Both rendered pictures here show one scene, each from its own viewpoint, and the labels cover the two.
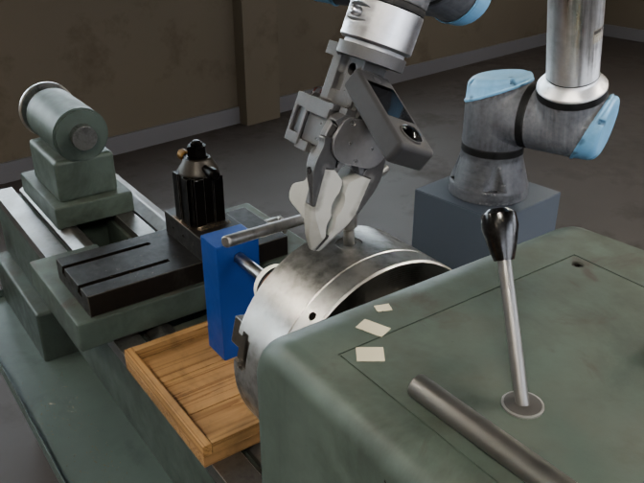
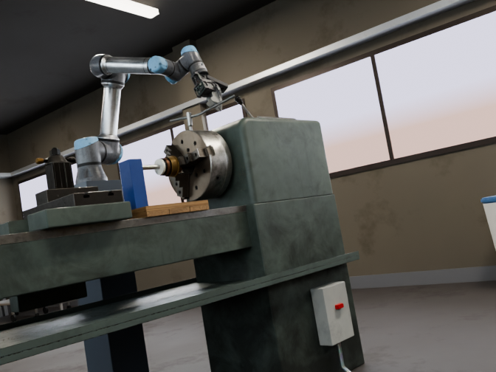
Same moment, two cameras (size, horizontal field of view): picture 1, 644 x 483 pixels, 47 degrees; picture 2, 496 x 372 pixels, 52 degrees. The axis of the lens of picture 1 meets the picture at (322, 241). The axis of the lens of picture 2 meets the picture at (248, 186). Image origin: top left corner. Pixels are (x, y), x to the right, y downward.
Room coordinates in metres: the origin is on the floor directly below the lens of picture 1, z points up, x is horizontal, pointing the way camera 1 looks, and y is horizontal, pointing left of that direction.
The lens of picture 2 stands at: (1.03, 2.25, 0.77)
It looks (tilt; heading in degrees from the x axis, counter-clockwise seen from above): 4 degrees up; 260
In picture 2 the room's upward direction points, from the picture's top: 9 degrees counter-clockwise
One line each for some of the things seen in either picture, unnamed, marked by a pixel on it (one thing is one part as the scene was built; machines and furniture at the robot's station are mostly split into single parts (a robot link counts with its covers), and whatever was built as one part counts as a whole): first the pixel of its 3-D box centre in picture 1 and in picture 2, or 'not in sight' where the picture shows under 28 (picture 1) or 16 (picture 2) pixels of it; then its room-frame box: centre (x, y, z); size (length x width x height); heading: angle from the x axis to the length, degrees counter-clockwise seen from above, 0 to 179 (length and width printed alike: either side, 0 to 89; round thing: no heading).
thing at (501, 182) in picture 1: (490, 166); (90, 173); (1.33, -0.32, 1.15); 0.15 x 0.15 x 0.10
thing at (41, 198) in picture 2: (209, 232); (68, 195); (1.36, 0.23, 1.00); 0.20 x 0.10 x 0.05; 35
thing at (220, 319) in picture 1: (233, 292); (133, 188); (1.12, 0.16, 1.00); 0.08 x 0.06 x 0.23; 125
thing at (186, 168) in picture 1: (197, 164); (55, 160); (1.38, 0.25, 1.14); 0.08 x 0.08 x 0.03
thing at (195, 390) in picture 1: (256, 365); (153, 214); (1.06, 0.11, 0.89); 0.36 x 0.30 x 0.04; 125
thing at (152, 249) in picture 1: (175, 256); (70, 207); (1.34, 0.30, 0.95); 0.43 x 0.18 x 0.04; 125
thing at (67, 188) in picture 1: (69, 149); not in sight; (1.82, 0.65, 1.01); 0.30 x 0.20 x 0.29; 35
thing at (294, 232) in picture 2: not in sight; (276, 290); (0.52, -0.29, 0.43); 0.60 x 0.48 x 0.86; 35
